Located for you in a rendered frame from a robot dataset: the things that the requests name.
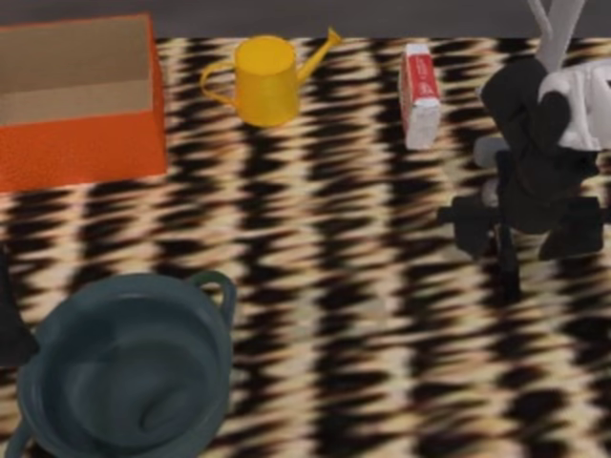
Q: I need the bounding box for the black and cream patterned tablecloth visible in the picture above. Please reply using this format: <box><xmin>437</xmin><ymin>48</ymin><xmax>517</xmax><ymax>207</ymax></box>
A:
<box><xmin>0</xmin><ymin>36</ymin><xmax>611</xmax><ymax>458</ymax></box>

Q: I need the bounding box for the red and white carton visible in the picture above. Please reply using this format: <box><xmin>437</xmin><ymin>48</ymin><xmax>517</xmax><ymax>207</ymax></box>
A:
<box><xmin>399</xmin><ymin>42</ymin><xmax>442</xmax><ymax>151</ymax></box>

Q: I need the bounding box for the orange open cardboard box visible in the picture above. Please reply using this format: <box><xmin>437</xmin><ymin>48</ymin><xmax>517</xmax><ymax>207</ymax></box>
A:
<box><xmin>0</xmin><ymin>12</ymin><xmax>169</xmax><ymax>193</ymax></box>

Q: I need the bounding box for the yellow watering can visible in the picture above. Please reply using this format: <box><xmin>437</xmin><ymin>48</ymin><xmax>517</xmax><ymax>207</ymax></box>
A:
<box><xmin>199</xmin><ymin>26</ymin><xmax>344</xmax><ymax>129</ymax></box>

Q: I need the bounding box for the dark teal two-handled pot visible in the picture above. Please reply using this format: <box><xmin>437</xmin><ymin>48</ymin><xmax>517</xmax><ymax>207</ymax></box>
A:
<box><xmin>4</xmin><ymin>270</ymin><xmax>238</xmax><ymax>458</ymax></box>

